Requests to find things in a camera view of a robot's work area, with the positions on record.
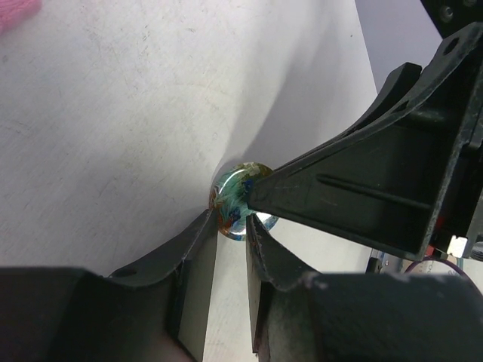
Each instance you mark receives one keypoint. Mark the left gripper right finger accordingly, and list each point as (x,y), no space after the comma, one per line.
(300,314)

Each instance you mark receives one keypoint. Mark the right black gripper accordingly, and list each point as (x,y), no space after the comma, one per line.
(455,111)

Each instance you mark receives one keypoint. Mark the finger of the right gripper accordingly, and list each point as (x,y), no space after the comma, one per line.
(375,186)

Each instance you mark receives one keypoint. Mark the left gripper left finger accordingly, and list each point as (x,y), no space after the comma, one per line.
(153,309)

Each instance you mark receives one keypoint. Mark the round teal glass brooch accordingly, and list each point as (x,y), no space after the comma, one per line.
(229,198)

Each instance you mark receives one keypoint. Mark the pink t-shirt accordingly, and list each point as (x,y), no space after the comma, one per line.
(14,12)

